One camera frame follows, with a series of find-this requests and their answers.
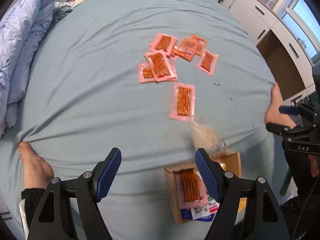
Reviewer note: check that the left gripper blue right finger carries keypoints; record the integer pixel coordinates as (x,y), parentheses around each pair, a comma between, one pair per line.
(211,173)

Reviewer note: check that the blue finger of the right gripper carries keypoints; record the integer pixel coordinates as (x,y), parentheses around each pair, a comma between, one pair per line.
(289,110)

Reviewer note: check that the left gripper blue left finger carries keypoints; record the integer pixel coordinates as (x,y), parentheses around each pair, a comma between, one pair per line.
(106,173)

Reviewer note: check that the pink stick snack pack front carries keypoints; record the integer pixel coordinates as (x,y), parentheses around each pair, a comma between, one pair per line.
(191,191)

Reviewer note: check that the pink stick snack pack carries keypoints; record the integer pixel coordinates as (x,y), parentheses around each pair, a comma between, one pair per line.
(163,42)
(183,103)
(207,62)
(160,66)
(191,191)

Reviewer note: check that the blue white snack bag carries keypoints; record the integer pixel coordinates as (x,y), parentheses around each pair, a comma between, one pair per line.
(203,213)

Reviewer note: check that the yellow chicken snack pouch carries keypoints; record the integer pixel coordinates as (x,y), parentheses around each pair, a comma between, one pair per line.
(242,204)

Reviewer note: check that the cardboard box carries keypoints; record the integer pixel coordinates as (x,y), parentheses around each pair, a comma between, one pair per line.
(172,190)

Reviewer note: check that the right bare foot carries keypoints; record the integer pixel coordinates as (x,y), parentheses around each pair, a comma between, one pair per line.
(273,114)

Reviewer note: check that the bare foot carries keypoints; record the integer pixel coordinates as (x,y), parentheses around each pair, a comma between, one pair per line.
(37,172)
(273,114)

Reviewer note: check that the clear plastic wrap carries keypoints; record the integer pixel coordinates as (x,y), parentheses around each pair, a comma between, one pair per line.
(206,137)

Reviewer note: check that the left bare foot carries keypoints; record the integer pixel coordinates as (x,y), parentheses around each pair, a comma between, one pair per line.
(37,172)

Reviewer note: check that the white cabinet drawers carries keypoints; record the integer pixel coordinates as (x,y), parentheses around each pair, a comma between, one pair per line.
(282,51)

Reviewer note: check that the pink pack under left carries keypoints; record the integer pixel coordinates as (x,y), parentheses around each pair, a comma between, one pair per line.
(146,75)

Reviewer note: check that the pink pack under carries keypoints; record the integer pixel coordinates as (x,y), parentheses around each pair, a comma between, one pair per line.
(146,75)
(173,57)

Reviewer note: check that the orange snack pack rear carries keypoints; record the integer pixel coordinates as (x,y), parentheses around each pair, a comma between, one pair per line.
(201,44)

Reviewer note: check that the orange snack pack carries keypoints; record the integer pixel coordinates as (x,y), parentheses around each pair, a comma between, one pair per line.
(186,49)
(201,44)

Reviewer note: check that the light blue bed sheet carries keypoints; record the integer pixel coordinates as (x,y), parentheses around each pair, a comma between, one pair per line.
(84,98)

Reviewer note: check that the orange snack pack front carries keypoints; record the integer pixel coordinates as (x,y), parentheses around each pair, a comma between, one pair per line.
(186,49)

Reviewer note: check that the pink pack under top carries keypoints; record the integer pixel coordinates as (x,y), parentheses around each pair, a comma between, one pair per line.
(173,57)

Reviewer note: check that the pink stick snack pack top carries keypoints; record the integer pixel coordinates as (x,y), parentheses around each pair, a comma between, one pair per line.
(163,42)

